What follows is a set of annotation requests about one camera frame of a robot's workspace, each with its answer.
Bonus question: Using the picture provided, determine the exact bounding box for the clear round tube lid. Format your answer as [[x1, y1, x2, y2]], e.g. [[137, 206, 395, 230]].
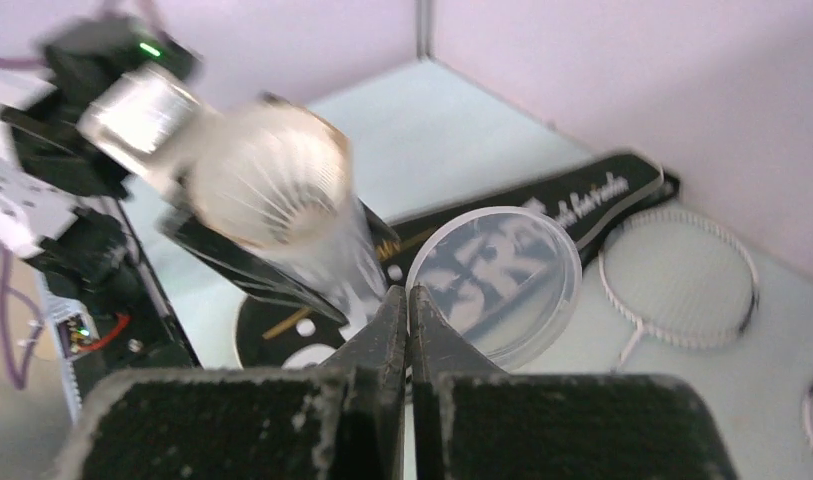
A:
[[406, 206, 582, 371]]

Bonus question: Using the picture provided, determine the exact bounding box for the black racket bag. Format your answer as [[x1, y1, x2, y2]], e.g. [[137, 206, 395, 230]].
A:
[[233, 152, 667, 370]]

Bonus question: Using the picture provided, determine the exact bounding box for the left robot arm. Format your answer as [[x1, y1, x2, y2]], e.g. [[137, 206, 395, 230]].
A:
[[0, 16, 347, 326]]

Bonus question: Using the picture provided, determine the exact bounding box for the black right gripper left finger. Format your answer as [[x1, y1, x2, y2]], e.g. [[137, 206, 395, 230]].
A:
[[52, 286, 407, 479]]

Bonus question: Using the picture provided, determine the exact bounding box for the white shuttlecock tube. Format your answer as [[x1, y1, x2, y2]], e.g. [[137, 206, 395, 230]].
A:
[[77, 64, 387, 323]]

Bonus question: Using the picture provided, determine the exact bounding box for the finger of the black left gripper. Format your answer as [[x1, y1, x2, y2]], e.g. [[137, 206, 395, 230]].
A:
[[157, 209, 348, 325]]

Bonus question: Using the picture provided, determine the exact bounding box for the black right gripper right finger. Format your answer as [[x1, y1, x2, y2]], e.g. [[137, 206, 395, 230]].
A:
[[409, 287, 738, 479]]

